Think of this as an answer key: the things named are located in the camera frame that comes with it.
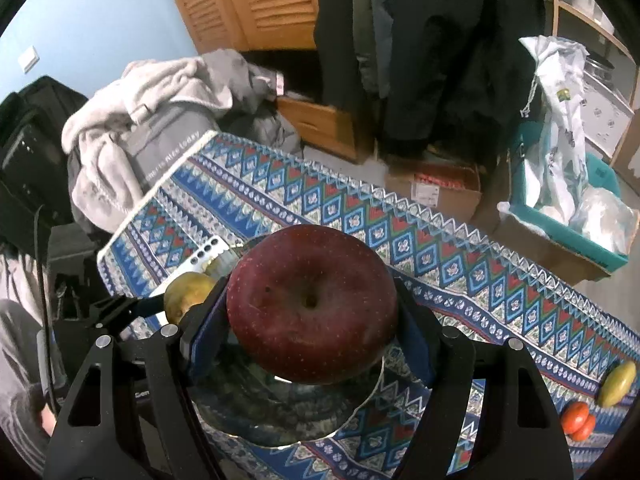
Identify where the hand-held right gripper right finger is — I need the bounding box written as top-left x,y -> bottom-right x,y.
392,277 -> 573,480

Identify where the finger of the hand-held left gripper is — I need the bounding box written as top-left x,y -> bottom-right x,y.
90,294 -> 168,323

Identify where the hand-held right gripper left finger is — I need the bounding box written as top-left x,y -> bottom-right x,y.
44,277 -> 236,480

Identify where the yellow pear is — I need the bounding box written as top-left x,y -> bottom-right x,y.
163,272 -> 216,326
597,362 -> 637,408

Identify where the glass bowl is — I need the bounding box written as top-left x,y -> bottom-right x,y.
192,237 -> 386,448

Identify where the dark red apple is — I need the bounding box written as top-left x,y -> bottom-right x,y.
226,225 -> 399,386

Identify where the small tangerine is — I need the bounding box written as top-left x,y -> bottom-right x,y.
560,401 -> 591,435
570,414 -> 597,443

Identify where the person's left forearm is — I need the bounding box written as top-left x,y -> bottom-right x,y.
0,300 -> 56,476

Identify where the blue patterned tablecloth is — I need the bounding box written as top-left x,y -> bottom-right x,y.
97,130 -> 640,480

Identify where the cardboard box with red packs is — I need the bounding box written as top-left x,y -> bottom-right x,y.
384,152 -> 483,221

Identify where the pile of clothes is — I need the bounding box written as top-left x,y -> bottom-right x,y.
61,57 -> 236,233

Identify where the large cardboard box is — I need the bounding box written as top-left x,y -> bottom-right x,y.
472,200 -> 613,286

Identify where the grey printed cloth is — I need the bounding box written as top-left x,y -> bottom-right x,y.
122,105 -> 221,196

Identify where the black suitcase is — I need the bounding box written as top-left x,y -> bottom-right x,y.
0,76 -> 91,241

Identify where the teal plastic crate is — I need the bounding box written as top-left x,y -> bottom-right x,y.
510,120 -> 630,273

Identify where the clear plastic bag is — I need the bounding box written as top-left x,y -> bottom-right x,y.
567,187 -> 640,256

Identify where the wooden drawer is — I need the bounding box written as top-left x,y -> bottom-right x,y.
276,96 -> 373,161

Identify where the grey crumpled clothing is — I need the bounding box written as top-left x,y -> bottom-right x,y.
200,49 -> 301,156

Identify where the white rice bag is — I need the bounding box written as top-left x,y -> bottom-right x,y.
519,35 -> 591,226

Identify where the black jacket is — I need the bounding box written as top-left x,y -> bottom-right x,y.
314,0 -> 546,158

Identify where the white perforated basket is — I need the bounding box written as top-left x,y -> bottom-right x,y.
580,80 -> 633,161

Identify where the grey jacket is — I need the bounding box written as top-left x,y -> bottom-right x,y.
367,0 -> 401,98

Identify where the steel pot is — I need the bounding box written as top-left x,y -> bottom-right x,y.
585,55 -> 616,83

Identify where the wooden louvered wardrobe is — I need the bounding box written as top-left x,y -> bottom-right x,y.
157,0 -> 321,53

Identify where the wooden shelf unit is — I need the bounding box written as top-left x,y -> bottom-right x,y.
550,0 -> 640,181

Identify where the white light switch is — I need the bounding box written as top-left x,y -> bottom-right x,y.
17,46 -> 41,72

